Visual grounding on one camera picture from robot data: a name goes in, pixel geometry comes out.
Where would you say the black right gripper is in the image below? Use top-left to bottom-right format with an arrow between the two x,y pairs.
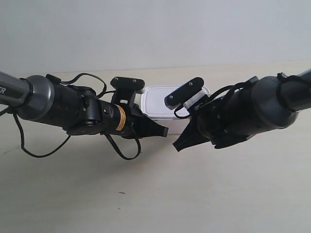
173,94 -> 258,152

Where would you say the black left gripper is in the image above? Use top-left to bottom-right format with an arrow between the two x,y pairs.
80,95 -> 168,139

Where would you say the white lidded plastic container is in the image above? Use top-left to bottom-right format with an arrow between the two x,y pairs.
140,85 -> 211,135

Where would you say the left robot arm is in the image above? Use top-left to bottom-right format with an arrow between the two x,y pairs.
0,72 -> 168,139

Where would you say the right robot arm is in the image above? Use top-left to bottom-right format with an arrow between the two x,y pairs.
173,70 -> 311,151

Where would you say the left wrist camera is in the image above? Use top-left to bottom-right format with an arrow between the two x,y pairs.
110,77 -> 145,107

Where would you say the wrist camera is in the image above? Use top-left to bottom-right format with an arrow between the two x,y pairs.
164,77 -> 204,110
110,77 -> 145,107

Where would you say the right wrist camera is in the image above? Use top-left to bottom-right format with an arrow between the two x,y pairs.
164,77 -> 204,110

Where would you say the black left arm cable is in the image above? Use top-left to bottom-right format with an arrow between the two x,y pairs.
0,72 -> 142,160

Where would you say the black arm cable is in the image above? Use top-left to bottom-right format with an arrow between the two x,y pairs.
0,72 -> 142,160
173,72 -> 311,119

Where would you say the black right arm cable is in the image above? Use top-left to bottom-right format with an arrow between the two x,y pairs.
173,72 -> 311,119

